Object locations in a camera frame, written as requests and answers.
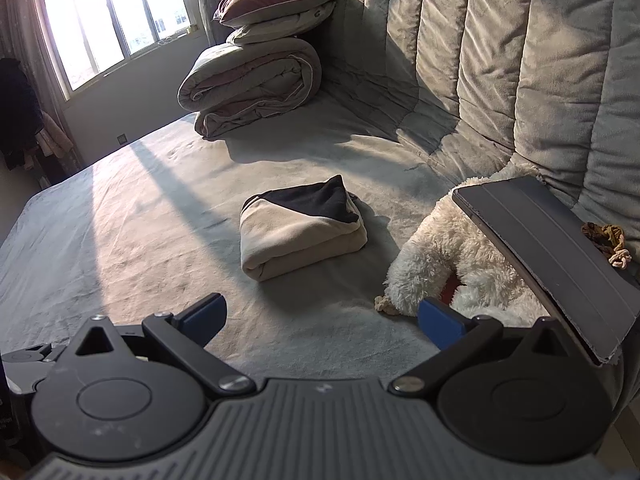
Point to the cream sweatshirt with black sleeves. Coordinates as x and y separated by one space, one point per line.
295 245

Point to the grey quilted headboard cover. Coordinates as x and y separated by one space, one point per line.
500 60

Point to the hanging dark clothes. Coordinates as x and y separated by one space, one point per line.
20 110

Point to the window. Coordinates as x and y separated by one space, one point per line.
100 20

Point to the tablet with grey cover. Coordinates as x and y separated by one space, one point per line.
540 240

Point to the white plush toy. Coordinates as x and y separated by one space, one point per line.
435 245

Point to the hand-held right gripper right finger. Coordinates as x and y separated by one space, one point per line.
440 322

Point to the folded beige quilt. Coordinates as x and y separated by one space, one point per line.
250 85

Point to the grey bed sheet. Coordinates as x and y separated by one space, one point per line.
150 240

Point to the white wall socket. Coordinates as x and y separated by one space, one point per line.
121 139

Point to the white pillow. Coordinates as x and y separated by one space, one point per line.
285 27

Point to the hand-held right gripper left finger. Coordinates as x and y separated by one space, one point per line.
205 317

